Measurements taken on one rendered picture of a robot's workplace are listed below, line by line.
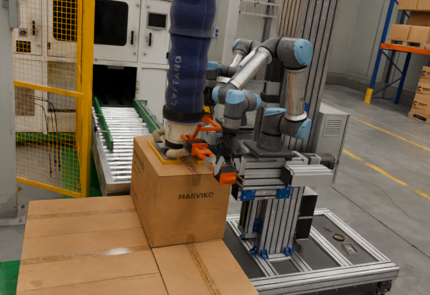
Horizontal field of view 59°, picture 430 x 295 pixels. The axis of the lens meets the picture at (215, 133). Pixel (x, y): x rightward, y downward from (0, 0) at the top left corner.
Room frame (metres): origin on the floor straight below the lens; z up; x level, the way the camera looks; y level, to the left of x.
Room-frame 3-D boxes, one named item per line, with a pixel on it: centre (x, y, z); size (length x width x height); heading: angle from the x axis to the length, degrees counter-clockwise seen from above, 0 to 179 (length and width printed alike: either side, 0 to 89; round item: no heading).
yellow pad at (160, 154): (2.01, 0.27, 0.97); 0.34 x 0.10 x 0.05; 25
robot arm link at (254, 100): (1.62, -0.11, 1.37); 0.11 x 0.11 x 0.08; 52
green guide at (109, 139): (3.67, 1.18, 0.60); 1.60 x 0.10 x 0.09; 23
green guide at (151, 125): (3.88, 0.69, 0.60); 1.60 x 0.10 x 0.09; 23
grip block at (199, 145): (1.83, 0.08, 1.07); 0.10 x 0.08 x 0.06; 115
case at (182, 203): (2.05, 0.19, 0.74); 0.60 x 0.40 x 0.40; 25
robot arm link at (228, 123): (1.53, -0.06, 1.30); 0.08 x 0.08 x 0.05
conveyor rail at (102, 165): (3.32, 1.09, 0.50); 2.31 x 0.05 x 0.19; 23
